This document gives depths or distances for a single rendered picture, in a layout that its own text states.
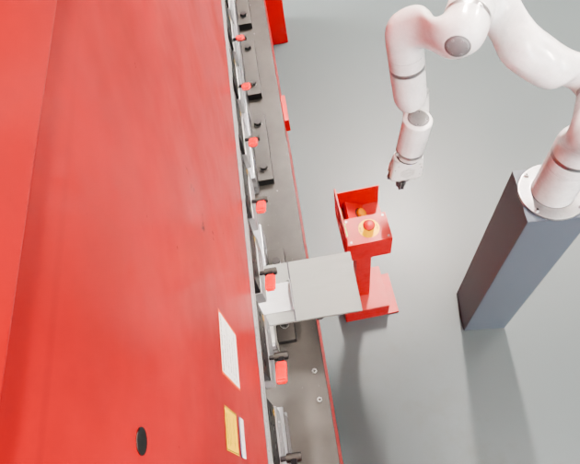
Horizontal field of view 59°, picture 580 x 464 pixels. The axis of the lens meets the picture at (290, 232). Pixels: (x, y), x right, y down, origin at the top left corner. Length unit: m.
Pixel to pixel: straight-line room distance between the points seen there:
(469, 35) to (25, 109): 0.99
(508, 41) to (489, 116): 1.91
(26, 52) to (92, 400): 0.18
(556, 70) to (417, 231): 1.53
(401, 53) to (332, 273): 0.61
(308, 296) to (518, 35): 0.81
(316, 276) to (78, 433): 1.20
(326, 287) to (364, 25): 2.47
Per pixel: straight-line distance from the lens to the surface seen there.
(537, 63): 1.26
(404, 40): 1.28
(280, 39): 3.55
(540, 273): 1.99
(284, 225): 1.69
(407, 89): 1.38
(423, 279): 2.56
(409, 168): 1.66
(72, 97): 0.36
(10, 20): 0.27
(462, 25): 1.15
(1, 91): 0.25
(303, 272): 1.46
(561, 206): 1.63
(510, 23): 1.27
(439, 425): 2.38
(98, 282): 0.34
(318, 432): 1.47
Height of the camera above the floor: 2.33
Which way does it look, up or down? 61 degrees down
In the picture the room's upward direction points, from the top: 14 degrees counter-clockwise
